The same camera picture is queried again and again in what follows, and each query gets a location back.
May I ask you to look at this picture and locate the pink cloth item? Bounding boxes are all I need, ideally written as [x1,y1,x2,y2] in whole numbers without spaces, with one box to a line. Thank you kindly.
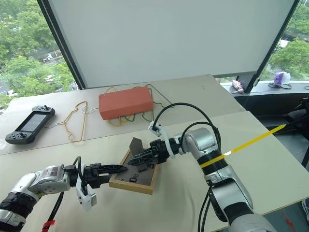
[231,80,244,94]

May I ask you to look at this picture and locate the red tape on cable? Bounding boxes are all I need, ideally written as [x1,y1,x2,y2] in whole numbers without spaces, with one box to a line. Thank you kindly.
[41,219,56,232]

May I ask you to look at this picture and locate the black stand legs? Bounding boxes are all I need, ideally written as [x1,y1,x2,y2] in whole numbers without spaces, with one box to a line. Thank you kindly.
[284,97,309,136]

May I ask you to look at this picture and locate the orange wire clothes hanger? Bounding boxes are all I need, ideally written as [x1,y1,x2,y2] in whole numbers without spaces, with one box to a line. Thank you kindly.
[63,101,88,143]

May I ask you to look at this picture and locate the white roller window blind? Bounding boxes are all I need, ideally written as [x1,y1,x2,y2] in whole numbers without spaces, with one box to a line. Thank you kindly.
[47,0,300,89]

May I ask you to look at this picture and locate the yellow strap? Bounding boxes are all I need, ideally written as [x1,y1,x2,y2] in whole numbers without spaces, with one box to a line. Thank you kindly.
[200,123,287,169]

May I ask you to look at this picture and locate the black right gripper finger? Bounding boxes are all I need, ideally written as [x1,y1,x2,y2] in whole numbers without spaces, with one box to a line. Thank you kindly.
[137,147,155,158]
[127,155,155,168]

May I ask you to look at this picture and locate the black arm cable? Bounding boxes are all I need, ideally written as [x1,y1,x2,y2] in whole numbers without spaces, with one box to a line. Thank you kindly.
[47,156,88,232]
[154,103,222,232]

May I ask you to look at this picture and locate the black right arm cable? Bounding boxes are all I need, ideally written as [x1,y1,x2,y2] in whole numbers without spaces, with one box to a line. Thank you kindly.
[154,103,222,232]

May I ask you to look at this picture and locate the wooden picture frame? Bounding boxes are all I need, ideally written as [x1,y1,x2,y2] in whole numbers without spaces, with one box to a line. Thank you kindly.
[109,137,162,195]

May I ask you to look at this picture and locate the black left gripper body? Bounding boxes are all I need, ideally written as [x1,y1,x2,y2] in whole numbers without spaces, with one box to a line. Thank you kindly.
[84,162,112,189]

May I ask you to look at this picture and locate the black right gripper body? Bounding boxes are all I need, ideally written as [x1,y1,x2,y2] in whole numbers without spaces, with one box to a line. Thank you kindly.
[149,139,170,165]

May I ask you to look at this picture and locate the black cable on sill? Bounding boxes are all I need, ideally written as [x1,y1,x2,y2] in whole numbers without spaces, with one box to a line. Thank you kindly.
[268,82,293,89]

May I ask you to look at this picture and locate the black handheld game console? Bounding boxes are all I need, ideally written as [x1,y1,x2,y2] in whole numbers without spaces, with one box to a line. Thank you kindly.
[5,104,56,145]

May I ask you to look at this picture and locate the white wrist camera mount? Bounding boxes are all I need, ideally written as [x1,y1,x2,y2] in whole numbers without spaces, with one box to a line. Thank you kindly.
[75,164,98,212]
[147,120,181,160]

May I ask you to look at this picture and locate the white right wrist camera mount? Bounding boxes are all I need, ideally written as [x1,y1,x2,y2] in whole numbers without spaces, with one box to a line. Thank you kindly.
[147,120,181,160]

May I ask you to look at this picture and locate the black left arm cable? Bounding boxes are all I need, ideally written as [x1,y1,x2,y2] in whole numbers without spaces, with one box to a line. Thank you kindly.
[47,156,88,232]

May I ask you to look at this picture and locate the white wire clothes hanger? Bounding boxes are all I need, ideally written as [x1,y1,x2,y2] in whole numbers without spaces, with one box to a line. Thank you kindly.
[45,107,100,129]

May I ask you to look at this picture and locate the orange cardboard box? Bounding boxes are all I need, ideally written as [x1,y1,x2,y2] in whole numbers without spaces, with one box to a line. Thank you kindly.
[98,86,154,121]

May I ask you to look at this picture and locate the black window frame post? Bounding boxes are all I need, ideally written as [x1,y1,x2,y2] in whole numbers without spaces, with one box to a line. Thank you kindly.
[244,0,305,93]
[37,0,86,90]

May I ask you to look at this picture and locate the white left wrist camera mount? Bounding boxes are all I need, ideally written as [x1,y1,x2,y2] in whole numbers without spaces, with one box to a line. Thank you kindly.
[75,164,98,212]

